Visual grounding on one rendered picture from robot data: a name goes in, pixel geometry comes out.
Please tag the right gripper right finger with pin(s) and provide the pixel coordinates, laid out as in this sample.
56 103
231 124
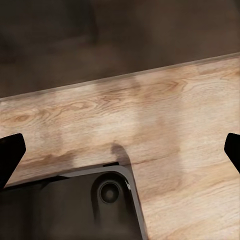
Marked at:
232 149

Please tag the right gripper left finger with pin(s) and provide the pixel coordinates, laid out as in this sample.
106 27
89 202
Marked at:
12 149

